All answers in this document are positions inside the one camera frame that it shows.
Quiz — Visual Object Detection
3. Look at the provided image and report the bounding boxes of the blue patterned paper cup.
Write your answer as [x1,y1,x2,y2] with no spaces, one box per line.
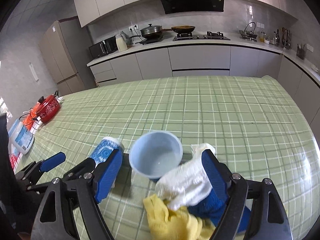
[88,136,125,189]

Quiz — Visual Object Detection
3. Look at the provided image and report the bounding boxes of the red checkered cloth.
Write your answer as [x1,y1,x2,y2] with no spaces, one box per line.
[9,153,22,171]

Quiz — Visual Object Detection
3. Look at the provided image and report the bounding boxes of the black pot with lid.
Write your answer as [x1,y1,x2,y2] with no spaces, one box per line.
[140,24,163,39]

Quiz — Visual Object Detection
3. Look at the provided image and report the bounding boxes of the beige refrigerator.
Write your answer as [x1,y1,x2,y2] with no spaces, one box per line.
[39,16,97,95]

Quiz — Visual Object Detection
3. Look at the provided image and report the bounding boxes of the frying pan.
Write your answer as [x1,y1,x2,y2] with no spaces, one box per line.
[162,25,195,34]

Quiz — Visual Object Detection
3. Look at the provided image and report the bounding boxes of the green checkered tablecloth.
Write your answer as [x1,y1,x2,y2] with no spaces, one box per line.
[18,76,319,239]

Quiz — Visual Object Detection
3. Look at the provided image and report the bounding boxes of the gas stove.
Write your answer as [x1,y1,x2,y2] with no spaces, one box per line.
[173,31,229,41]

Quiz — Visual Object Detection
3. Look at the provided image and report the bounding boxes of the lower kitchen cabinets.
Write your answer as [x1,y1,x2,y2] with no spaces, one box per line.
[88,41,319,126]

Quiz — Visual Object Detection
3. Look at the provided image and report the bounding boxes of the white blue container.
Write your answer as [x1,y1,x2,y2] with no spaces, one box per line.
[8,119,34,155]

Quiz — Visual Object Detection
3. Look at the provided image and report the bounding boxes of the yellow cloth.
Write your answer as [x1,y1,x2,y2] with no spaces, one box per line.
[143,194,215,239]

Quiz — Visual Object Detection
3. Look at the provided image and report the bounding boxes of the blue cloth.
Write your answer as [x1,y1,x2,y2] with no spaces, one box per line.
[188,189,251,233]

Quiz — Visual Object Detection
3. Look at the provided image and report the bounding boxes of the white tissue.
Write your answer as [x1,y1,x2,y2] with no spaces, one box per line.
[155,143,216,211]

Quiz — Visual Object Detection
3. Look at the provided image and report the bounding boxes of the black utensil holder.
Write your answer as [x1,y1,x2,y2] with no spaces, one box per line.
[296,43,306,60]

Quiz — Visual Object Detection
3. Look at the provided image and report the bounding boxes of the white kettle jug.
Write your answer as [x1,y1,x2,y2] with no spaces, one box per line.
[116,34,127,52]

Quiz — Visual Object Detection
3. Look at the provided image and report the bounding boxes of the red pot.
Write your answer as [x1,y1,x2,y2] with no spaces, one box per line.
[36,90,61,124]

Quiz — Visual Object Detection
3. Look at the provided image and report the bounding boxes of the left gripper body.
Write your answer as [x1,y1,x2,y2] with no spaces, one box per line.
[15,158,95,195]

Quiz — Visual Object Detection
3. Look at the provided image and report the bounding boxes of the black microwave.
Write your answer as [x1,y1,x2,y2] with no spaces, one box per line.
[89,36,118,59]

